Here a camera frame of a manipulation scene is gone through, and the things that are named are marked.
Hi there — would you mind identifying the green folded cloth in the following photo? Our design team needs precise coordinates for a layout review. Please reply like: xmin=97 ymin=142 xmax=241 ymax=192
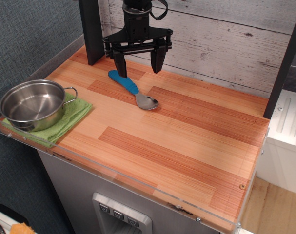
xmin=2 ymin=98 xmax=92 ymax=148

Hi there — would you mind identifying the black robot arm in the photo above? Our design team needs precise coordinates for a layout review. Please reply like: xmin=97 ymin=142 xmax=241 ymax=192
xmin=103 ymin=0 xmax=173 ymax=78

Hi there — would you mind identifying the orange object bottom left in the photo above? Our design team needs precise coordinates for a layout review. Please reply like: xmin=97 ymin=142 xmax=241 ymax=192
xmin=10 ymin=223 xmax=35 ymax=234

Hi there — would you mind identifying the blue handled metal spoon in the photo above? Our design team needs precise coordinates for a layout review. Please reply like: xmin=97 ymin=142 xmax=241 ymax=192
xmin=108 ymin=70 xmax=159 ymax=110

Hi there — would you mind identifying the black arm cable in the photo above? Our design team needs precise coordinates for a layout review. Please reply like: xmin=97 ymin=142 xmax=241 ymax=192
xmin=147 ymin=0 xmax=168 ymax=21

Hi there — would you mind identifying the silver toy fridge cabinet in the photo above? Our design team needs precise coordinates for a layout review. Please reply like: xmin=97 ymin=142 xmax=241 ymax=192
xmin=38 ymin=151 xmax=217 ymax=234

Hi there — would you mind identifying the dark vertical post right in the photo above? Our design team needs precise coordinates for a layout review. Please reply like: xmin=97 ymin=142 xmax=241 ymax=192
xmin=263 ymin=23 xmax=296 ymax=119

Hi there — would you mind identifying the stainless steel pot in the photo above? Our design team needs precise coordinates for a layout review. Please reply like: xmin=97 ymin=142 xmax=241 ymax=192
xmin=0 ymin=79 xmax=78 ymax=132

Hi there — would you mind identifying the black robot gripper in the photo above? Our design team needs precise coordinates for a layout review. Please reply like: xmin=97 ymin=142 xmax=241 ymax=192
xmin=103 ymin=6 xmax=173 ymax=78

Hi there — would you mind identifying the white appliance right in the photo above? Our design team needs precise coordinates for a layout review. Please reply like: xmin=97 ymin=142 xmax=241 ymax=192
xmin=256 ymin=90 xmax=296 ymax=193

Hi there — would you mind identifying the clear acrylic edge guard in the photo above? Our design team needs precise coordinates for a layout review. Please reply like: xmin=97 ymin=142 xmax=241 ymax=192
xmin=0 ymin=114 xmax=269 ymax=234

